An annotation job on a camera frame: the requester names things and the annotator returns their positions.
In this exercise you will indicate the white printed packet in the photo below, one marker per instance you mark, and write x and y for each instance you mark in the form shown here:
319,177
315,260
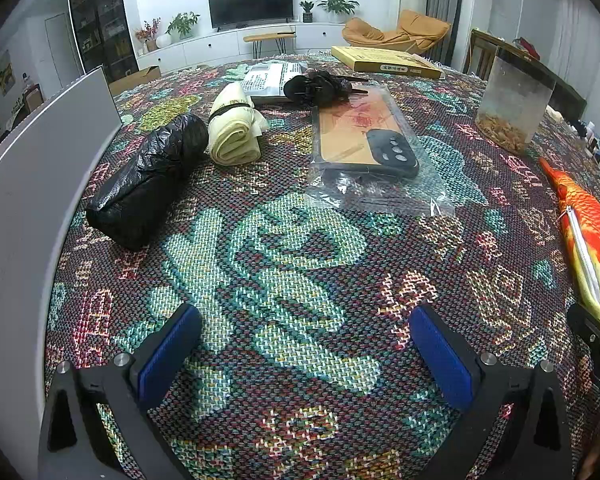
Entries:
267,82

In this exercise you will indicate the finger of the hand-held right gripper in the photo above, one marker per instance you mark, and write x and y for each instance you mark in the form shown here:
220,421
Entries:
592,340

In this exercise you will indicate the orange fish plush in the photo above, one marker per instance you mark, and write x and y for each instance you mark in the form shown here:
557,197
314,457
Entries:
580,210

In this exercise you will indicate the dark wooden table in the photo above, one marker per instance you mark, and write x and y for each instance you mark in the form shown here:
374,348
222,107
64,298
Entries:
565,90

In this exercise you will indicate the white sheer curtain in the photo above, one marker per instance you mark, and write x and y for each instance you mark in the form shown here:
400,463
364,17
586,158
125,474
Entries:
585,35

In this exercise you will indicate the red object on table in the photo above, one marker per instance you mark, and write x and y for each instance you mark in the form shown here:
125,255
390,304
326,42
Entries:
527,46

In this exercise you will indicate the black hair clip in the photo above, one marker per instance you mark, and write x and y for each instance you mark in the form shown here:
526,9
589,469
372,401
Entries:
310,87

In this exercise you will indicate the small potted plant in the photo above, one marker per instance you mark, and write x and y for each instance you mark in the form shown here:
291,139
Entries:
306,10

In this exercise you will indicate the white drawer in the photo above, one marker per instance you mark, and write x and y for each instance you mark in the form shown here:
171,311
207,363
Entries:
30,170

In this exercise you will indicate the red flowers in vase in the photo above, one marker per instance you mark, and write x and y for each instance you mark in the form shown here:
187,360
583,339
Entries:
150,35

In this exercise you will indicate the white door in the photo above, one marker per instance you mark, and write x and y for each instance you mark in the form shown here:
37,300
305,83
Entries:
62,50

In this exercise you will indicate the flat screen television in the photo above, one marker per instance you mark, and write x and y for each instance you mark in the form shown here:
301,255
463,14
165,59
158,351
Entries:
250,2

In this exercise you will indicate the cream plastic bag roll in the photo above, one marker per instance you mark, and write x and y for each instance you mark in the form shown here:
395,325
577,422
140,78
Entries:
232,130

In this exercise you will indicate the small wooden bench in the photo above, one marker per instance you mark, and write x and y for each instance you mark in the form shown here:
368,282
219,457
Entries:
267,36

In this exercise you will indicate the dark glass display cabinet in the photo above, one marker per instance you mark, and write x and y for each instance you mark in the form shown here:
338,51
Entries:
102,15

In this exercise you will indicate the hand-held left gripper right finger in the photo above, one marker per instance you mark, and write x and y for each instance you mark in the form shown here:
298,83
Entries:
442,360

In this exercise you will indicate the clear plastic jar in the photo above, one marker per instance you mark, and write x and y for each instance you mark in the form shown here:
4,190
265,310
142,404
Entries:
510,105

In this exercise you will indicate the bushy potted plant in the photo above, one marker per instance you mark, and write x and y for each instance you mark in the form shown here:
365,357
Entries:
182,24

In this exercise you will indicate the flat yellow box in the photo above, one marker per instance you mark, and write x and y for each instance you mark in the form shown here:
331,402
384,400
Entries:
380,60

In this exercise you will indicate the cardboard box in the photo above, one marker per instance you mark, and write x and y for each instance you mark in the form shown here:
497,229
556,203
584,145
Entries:
135,80

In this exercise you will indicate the orange rocking chair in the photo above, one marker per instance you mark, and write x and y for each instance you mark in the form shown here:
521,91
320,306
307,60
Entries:
410,27

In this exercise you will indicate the white television cabinet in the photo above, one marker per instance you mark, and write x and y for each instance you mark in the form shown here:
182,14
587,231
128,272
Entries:
205,47

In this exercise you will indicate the black plastic bag roll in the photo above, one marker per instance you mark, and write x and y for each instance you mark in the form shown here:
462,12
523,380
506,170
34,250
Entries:
145,180

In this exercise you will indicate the phone case in clear packaging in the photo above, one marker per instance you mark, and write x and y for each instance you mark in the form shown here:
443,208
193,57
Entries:
350,130

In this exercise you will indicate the round white vase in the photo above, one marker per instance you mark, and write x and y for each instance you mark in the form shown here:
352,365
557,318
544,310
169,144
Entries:
163,40

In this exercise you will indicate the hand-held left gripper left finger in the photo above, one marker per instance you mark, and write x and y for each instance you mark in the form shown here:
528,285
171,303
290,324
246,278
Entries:
167,355

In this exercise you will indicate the broad leaf potted plant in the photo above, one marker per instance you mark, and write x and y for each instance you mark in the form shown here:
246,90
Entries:
337,2

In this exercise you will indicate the framed wall picture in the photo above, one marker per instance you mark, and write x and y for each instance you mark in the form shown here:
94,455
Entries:
5,72

